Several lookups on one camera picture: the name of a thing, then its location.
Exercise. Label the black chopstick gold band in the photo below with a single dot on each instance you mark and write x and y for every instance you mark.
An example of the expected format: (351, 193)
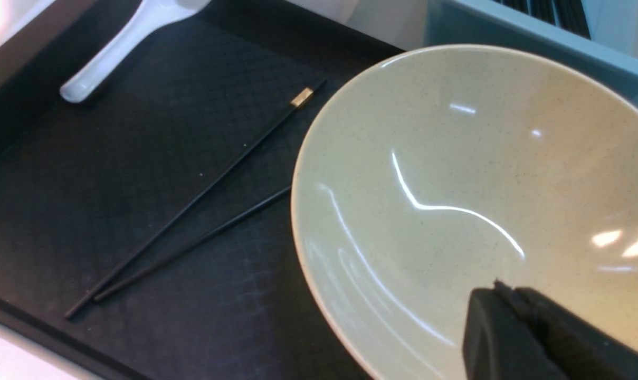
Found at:
(192, 245)
(278, 119)

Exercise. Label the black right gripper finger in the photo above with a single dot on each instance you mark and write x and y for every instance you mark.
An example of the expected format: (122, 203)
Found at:
(519, 333)

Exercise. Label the white ceramic soup spoon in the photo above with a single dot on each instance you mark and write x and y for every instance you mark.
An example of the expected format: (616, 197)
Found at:
(149, 17)

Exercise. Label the black serving tray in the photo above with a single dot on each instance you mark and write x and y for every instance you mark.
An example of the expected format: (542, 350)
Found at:
(82, 186)

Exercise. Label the blue-grey chopstick bin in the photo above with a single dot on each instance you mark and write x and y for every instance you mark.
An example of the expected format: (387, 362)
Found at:
(611, 56)

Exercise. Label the bundle of black chopsticks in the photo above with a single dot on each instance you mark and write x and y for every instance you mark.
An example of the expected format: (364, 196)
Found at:
(567, 15)

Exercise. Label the beige noodle bowl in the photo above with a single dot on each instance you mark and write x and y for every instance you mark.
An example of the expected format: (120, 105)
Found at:
(442, 169)

